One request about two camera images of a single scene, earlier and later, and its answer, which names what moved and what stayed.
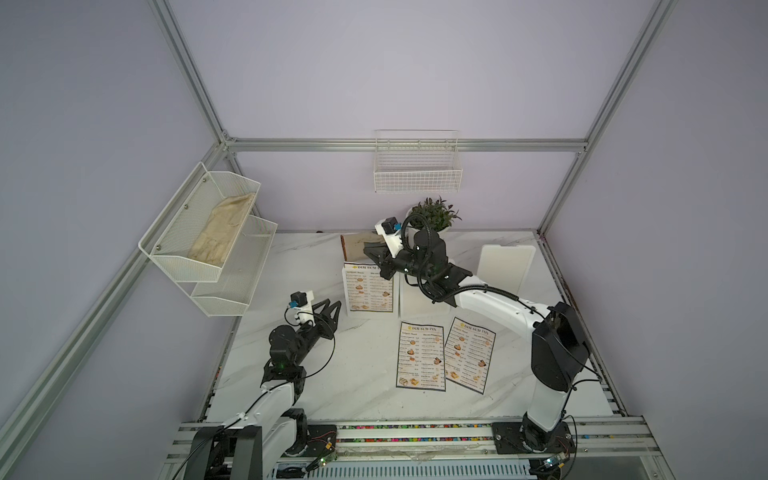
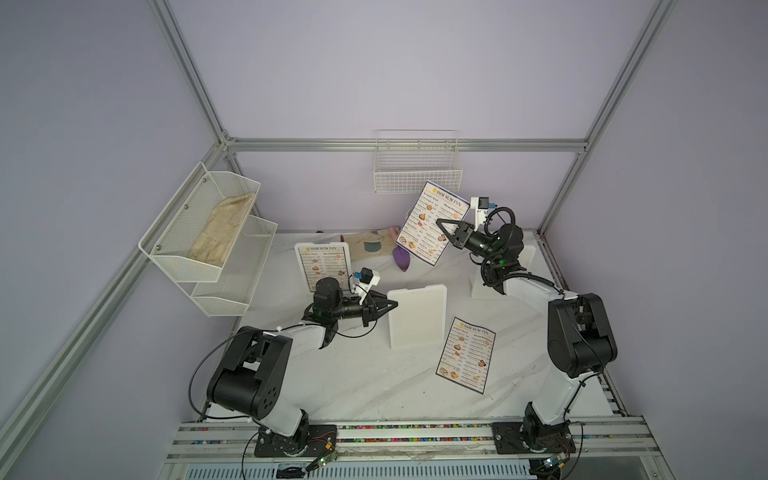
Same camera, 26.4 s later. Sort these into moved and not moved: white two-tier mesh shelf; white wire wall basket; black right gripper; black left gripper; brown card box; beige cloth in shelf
Moved: black right gripper; black left gripper
Not moved: brown card box; beige cloth in shelf; white two-tier mesh shelf; white wire wall basket
